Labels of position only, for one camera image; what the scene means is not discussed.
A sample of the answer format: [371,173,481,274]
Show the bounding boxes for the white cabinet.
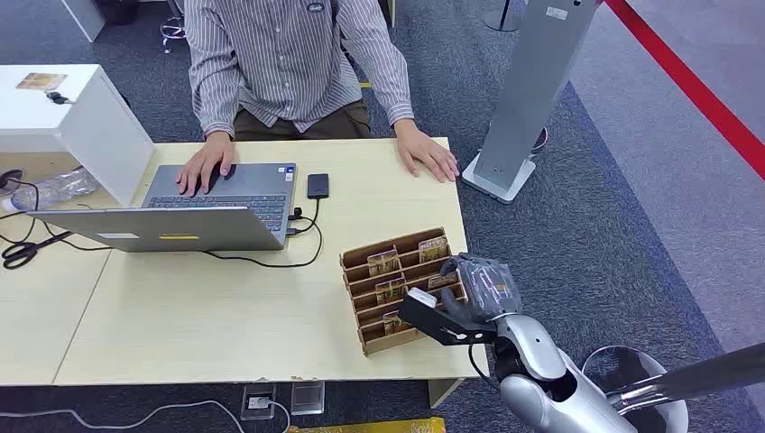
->
[0,63,157,208]

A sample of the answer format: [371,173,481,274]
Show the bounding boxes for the chrome stanchion pole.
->
[604,342,765,417]

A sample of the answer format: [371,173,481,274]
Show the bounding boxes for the chrome chair base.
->
[159,0,188,55]

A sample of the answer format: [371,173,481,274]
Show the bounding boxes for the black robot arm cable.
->
[467,343,500,391]

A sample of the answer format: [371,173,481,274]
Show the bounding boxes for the clear plastic bottle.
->
[0,167,102,213]

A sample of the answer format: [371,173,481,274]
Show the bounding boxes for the red barrier belt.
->
[604,0,765,181]

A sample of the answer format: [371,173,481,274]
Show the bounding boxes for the empty floor socket plate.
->
[290,381,327,417]

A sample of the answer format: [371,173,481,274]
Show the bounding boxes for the floor socket with plug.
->
[240,383,278,422]

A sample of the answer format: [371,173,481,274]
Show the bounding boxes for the cardboard card holder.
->
[339,226,469,357]

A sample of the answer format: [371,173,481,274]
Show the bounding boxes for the black scissors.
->
[1,229,76,272]

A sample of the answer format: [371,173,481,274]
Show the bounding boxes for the thin black desk cable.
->
[0,178,113,253]

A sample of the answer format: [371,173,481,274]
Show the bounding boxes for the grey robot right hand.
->
[440,253,523,336]

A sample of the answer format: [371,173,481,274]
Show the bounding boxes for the grey kiosk stand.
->
[461,0,599,206]

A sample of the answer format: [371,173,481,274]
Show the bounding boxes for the person's left hand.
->
[393,119,461,184]

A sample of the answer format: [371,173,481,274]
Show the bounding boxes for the person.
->
[183,0,416,143]

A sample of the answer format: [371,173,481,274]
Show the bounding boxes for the black drive cable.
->
[203,198,325,270]

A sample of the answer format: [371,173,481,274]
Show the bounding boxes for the grey laptop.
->
[28,162,299,253]

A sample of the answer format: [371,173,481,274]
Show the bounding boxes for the round dark stanchion base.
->
[483,0,529,32]

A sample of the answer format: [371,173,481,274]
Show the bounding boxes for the white floor cable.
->
[0,399,292,433]

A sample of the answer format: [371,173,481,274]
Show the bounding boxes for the white desk leg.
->
[428,378,466,410]

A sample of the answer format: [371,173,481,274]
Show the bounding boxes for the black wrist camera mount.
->
[398,287,498,348]

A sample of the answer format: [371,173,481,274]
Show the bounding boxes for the brown card on cabinet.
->
[15,72,68,92]

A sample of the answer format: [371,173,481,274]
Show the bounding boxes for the yellow package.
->
[286,417,447,433]

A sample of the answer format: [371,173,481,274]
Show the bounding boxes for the round chrome stanchion base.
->
[580,345,690,433]

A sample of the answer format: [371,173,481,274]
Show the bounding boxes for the white furniture panel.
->
[60,0,107,43]

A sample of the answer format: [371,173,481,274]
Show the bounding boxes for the dark round tape roll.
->
[0,169,26,198]

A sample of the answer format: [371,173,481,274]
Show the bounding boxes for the person's right hand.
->
[174,131,236,198]

